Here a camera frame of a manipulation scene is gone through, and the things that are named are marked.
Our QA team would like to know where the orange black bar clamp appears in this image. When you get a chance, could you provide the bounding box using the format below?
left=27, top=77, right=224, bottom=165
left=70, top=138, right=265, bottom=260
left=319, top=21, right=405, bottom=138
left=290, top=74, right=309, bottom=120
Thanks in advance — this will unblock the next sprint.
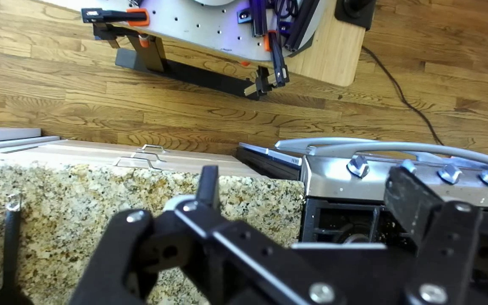
left=80, top=4, right=151, bottom=28
left=263, top=30, right=292, bottom=87

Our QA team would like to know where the silver stove handle bar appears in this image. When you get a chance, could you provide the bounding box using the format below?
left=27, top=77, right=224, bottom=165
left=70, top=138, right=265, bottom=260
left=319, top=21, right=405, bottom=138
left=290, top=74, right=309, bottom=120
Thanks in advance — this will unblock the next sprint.
left=275, top=135, right=488, bottom=170

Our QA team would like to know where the stainless steel stove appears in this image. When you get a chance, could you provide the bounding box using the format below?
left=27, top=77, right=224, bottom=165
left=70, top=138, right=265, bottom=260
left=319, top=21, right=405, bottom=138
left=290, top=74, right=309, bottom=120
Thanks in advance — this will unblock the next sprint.
left=234, top=135, right=488, bottom=250

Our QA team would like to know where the black box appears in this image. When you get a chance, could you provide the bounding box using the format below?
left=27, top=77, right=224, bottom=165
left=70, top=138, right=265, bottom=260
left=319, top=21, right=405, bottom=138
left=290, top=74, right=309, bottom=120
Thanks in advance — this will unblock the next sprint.
left=334, top=0, right=378, bottom=30

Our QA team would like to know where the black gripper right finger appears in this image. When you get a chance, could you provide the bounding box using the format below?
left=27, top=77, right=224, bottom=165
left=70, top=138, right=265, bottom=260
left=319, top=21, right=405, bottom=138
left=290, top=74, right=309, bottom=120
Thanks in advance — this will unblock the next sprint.
left=382, top=165, right=488, bottom=305

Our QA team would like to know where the black floor cable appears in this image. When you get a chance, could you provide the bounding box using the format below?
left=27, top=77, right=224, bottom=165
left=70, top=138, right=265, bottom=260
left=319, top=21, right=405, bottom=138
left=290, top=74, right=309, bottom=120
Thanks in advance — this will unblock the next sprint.
left=361, top=45, right=446, bottom=147

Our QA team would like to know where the light wooden board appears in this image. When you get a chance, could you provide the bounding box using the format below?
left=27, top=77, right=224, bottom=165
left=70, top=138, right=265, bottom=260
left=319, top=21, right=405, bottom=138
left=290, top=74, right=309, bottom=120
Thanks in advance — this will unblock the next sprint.
left=285, top=0, right=368, bottom=87

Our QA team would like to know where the clear plastic holder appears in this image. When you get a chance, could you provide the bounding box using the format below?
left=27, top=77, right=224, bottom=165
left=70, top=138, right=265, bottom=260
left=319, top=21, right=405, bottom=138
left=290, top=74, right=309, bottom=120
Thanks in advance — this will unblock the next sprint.
left=114, top=142, right=170, bottom=170

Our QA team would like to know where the black metal stand frame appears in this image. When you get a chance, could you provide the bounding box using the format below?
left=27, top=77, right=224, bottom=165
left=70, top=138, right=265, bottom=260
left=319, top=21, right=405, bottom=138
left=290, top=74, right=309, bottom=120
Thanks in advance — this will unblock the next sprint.
left=92, top=23, right=275, bottom=101

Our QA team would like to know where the dark cable bundle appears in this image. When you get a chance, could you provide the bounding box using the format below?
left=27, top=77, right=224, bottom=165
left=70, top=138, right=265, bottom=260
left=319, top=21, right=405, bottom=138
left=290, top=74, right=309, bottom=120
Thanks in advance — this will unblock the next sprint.
left=238, top=0, right=326, bottom=54

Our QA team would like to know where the silver metal rail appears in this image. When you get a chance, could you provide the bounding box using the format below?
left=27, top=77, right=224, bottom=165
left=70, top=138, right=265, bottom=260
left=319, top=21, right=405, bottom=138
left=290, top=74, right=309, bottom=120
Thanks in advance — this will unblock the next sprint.
left=0, top=125, right=63, bottom=154

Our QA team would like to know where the black kitchen utensil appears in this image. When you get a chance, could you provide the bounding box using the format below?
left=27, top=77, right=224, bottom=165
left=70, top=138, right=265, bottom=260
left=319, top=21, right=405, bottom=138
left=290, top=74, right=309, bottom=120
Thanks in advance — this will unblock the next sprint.
left=0, top=191, right=36, bottom=305

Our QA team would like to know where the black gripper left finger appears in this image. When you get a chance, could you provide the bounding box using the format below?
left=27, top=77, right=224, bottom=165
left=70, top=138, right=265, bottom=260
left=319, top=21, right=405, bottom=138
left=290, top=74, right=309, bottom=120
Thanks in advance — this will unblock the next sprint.
left=68, top=164, right=336, bottom=305

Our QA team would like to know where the white perforated base plate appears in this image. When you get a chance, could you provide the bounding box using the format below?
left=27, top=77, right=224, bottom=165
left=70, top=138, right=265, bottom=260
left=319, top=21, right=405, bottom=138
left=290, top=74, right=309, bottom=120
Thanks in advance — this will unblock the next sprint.
left=43, top=0, right=336, bottom=64

